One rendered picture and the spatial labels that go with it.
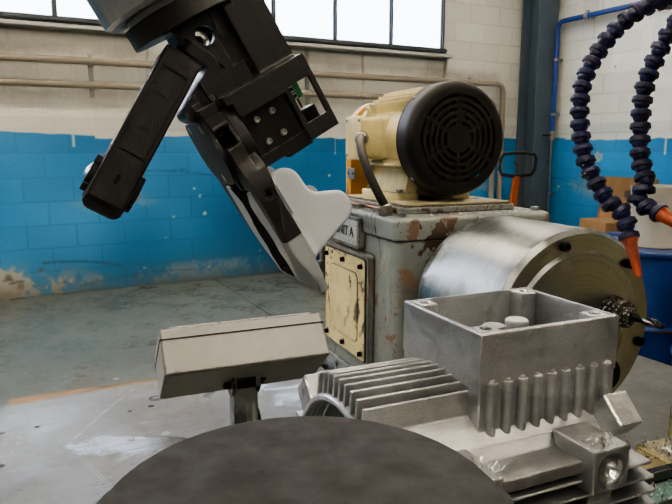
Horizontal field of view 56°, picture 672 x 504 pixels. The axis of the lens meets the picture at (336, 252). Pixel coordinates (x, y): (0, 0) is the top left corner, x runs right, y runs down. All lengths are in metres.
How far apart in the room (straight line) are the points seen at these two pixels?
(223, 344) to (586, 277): 0.45
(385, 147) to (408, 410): 0.74
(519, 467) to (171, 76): 0.33
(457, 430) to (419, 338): 0.08
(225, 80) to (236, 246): 5.78
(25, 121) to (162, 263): 1.64
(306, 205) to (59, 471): 0.71
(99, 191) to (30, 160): 5.41
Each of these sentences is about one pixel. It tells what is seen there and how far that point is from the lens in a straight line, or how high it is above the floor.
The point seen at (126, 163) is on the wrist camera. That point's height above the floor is 1.25.
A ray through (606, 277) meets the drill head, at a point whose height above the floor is 1.10.
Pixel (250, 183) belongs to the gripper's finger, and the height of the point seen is 1.24.
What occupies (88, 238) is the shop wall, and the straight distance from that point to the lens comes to 5.90.
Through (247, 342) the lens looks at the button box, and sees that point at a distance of 0.65.
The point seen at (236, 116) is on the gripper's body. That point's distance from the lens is 0.41.
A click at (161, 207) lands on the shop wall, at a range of 5.96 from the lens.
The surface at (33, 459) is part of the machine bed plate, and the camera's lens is 1.09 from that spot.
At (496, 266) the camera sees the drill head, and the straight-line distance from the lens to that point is 0.79.
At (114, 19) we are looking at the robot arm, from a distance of 0.42.
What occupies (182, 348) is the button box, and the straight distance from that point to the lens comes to 0.64.
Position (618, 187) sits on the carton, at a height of 0.85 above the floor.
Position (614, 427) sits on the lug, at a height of 1.07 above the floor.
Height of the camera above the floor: 1.26
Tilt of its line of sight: 10 degrees down
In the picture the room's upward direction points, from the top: straight up
